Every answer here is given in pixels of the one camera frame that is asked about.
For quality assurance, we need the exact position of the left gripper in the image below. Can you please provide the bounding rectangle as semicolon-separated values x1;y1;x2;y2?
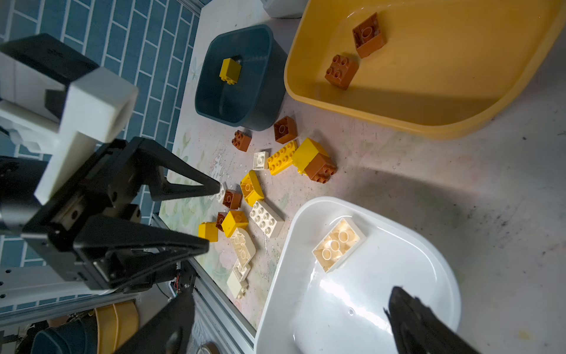
22;137;221;292

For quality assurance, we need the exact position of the grey tape dispenser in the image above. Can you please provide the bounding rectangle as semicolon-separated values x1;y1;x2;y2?
261;0;309;19

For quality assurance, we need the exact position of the brown 2x2 lego brick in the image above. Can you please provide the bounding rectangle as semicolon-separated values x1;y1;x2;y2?
324;55;359;90

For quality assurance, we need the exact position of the yellow square lego brick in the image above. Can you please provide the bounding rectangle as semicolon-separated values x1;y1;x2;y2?
219;58;242;85

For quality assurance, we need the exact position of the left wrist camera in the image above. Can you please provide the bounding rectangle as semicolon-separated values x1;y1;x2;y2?
1;33;139;204

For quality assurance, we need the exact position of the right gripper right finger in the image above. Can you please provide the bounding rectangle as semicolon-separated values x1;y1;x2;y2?
385;286;477;353

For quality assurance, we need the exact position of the small white 2x2 lego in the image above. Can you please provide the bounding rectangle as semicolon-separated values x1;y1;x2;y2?
252;150;269;171

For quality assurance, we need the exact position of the yellow plastic bin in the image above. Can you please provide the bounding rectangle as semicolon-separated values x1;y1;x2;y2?
284;1;565;139

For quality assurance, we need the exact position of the dark teal plastic bin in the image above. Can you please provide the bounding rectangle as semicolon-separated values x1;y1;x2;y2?
195;24;287;131

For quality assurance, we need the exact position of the cream curved lego brick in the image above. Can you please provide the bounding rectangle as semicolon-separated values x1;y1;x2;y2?
229;227;256;266

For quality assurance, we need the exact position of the brown upturned lego brick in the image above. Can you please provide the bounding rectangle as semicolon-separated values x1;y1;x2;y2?
352;13;387;58

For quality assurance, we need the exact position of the yellow brown stacked lego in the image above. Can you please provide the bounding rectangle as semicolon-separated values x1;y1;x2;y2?
292;138;338;184

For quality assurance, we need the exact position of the white plastic bin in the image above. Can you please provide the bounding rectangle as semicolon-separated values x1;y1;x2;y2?
254;197;461;353

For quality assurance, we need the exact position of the white 2x4 lego brick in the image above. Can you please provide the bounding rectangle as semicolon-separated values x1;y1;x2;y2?
249;201;284;238

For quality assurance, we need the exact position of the yellow 2x4 lego brick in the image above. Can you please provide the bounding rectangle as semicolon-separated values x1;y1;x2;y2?
268;140;298;176

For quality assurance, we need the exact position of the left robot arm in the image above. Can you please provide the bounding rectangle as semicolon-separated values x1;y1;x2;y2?
1;137;221;314

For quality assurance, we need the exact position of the cream 2x4 lego brick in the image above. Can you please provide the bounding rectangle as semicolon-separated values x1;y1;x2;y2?
312;218;366;273

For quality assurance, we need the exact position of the yellow curved lego brick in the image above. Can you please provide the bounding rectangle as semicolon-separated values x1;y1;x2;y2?
240;171;265;207

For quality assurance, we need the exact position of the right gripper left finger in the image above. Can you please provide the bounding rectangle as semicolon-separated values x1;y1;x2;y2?
115;291;195;353

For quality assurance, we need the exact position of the yellow lego brick front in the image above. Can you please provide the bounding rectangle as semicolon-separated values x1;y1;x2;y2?
198;222;219;243

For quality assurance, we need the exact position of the cream lego brick front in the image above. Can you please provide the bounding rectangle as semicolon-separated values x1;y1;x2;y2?
227;261;251;299

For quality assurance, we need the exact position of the yellow lego brick centre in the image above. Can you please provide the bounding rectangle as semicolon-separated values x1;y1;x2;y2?
222;210;249;238

